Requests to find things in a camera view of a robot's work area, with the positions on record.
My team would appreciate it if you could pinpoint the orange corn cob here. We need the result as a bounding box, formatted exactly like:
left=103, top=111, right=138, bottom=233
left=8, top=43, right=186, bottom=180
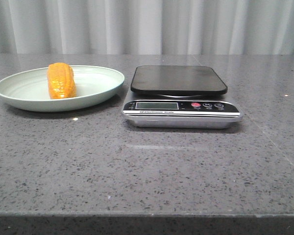
left=47, top=63, right=76, bottom=99

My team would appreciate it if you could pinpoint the black silver kitchen scale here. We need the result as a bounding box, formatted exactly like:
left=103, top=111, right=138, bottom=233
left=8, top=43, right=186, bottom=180
left=122, top=65, right=243, bottom=129

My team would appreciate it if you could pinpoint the pale green round plate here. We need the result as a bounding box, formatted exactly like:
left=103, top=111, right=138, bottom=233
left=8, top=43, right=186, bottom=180
left=0, top=65, right=125, bottom=112

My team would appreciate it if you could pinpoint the white pleated curtain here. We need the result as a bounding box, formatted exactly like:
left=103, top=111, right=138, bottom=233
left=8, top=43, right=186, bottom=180
left=0, top=0, right=294, bottom=55

